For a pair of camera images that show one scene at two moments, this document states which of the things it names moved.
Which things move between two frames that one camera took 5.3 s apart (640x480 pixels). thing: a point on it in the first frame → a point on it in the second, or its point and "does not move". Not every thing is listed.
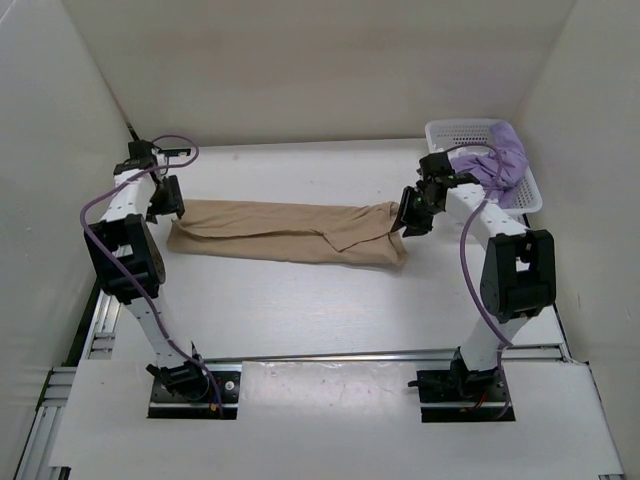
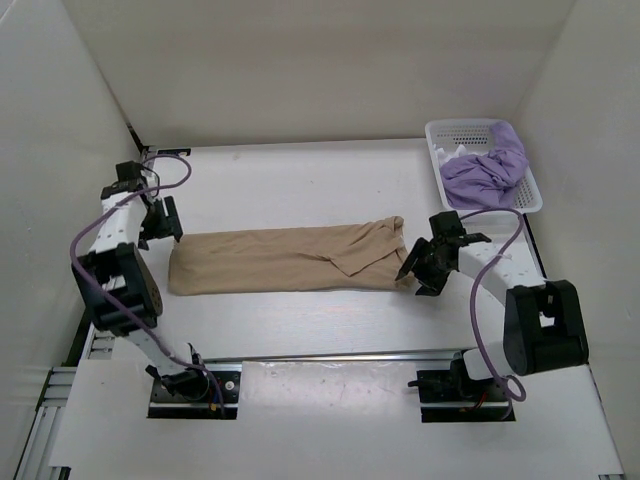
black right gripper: x=414 y=225 → x=432 y=285
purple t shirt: x=483 y=166 does not move
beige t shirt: x=289 y=232 → x=359 y=257
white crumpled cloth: x=456 y=152 does not move
